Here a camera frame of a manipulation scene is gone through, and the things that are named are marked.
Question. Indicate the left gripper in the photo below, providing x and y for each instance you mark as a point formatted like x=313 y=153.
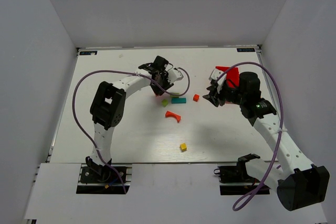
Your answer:
x=159 y=82

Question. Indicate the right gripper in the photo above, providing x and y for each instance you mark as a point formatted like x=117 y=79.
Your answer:
x=218 y=93

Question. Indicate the small red cube block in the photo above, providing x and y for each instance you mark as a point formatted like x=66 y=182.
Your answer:
x=196 y=97

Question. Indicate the green cube block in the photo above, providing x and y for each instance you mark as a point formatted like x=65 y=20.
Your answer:
x=164 y=102

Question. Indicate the teal long block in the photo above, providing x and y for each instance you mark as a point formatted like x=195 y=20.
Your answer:
x=178 y=100

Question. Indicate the red plastic bin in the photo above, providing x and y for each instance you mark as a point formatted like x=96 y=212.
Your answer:
x=231 y=77

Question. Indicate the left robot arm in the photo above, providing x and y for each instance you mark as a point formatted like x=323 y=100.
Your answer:
x=108 y=104

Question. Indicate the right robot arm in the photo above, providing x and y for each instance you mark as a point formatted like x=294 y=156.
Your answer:
x=298 y=182

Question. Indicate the red arch block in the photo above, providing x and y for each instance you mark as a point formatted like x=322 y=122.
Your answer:
x=170 y=114

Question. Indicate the yellow cube block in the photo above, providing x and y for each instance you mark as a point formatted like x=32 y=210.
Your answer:
x=183 y=147

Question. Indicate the right corner label sticker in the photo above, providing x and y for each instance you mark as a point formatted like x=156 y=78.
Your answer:
x=245 y=50

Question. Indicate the corner label sticker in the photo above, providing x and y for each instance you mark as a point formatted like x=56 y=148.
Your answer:
x=245 y=50
x=87 y=53

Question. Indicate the left corner label sticker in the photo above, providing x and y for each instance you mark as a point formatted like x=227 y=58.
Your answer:
x=87 y=53

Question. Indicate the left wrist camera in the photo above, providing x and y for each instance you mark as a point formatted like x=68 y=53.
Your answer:
x=174 y=75

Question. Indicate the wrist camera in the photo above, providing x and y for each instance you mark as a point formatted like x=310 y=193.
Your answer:
x=216 y=73
x=174 y=75

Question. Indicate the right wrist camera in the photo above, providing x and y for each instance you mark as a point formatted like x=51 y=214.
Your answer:
x=216 y=73

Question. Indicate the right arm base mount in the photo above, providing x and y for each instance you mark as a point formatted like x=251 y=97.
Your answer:
x=231 y=182

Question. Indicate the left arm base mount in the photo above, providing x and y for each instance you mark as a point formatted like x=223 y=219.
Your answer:
x=90 y=183

